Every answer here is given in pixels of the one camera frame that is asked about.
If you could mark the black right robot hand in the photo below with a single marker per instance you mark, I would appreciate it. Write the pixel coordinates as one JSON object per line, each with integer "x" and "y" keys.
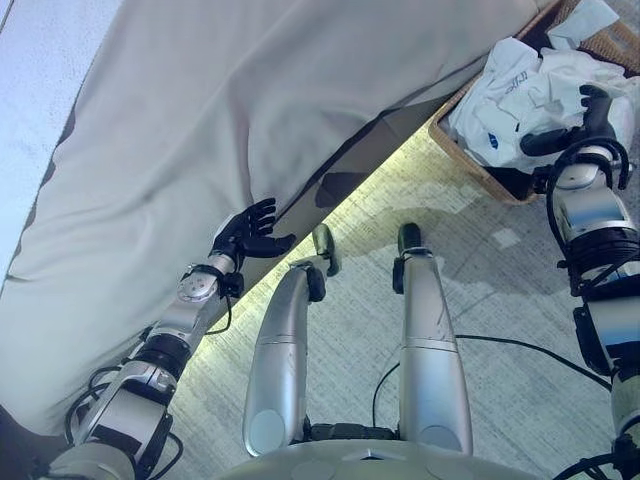
{"x": 597, "y": 120}

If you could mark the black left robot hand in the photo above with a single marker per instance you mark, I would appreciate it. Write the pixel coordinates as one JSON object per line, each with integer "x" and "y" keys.
{"x": 250, "y": 230}

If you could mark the white t-shirt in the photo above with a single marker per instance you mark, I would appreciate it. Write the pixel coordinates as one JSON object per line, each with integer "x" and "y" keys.
{"x": 505, "y": 90}

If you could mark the blue paper tag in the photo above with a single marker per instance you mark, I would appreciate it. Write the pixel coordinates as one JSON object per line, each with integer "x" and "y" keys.
{"x": 491, "y": 141}

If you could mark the black garment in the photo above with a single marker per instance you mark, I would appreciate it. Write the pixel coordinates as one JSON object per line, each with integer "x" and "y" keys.
{"x": 507, "y": 180}

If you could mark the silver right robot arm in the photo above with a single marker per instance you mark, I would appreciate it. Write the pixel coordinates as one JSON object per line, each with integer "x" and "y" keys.
{"x": 590, "y": 215}

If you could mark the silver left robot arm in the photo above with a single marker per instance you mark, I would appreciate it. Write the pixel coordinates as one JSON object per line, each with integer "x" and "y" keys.
{"x": 195, "y": 290}

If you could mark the brown wicker basket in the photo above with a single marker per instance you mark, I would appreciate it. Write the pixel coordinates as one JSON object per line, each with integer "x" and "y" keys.
{"x": 465, "y": 150}

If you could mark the silver left robot leg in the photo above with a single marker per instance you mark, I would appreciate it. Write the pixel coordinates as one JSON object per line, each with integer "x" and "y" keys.
{"x": 280, "y": 360}

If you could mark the grey streaked rug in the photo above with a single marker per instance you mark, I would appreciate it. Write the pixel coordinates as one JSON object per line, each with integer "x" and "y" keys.
{"x": 500, "y": 280}

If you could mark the white duvet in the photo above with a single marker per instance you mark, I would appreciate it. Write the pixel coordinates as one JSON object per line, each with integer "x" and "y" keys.
{"x": 30, "y": 100}

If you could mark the tan upholstered bed frame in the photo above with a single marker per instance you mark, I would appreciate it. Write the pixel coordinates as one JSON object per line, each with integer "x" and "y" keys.
{"x": 380, "y": 130}

